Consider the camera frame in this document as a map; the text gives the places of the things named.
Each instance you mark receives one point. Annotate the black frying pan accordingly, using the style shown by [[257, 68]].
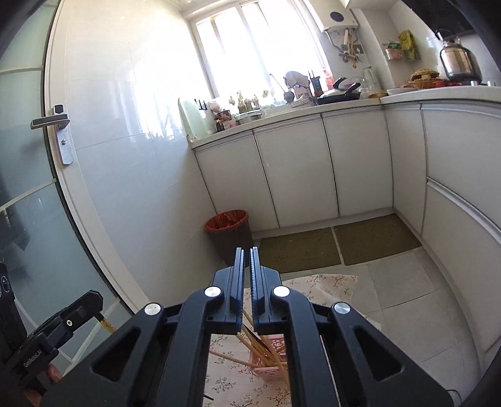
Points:
[[336, 96]]

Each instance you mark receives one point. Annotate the person's left hand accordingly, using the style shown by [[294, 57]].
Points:
[[54, 373]]

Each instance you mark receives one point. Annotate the woven basket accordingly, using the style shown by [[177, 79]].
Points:
[[424, 76]]

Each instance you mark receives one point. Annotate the wooden chopstick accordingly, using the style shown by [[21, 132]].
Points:
[[254, 341], [231, 358], [107, 325], [284, 371], [250, 352]]

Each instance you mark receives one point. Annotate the floral tablecloth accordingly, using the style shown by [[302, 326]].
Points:
[[325, 285]]

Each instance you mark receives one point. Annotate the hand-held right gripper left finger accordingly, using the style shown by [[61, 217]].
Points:
[[239, 281]]

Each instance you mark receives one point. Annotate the white water heater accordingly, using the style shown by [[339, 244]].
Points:
[[336, 15]]

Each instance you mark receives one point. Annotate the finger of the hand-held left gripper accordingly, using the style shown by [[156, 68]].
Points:
[[74, 317]]

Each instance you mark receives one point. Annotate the brown trash bin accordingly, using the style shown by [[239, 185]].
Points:
[[231, 238]]

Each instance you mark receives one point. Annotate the steel kettle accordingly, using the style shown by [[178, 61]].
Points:
[[458, 58]]

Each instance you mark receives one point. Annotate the kitchen window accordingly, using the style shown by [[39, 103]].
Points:
[[235, 51]]

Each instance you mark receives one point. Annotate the white kitchen cabinets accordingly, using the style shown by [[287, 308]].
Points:
[[297, 172]]

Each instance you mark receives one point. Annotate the pale green cutting board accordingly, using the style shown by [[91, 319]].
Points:
[[191, 117]]

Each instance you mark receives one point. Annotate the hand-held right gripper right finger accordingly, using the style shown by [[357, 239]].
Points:
[[255, 281]]

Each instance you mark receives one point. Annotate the frosted glass door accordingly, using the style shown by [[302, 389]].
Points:
[[31, 219]]

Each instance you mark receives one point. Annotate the pink perforated utensil basket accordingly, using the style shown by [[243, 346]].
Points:
[[270, 371]]

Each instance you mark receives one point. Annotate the olive floor mat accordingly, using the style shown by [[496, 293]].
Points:
[[375, 238], [297, 250]]

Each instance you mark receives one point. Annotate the yellow green carton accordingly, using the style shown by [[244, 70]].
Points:
[[408, 45]]

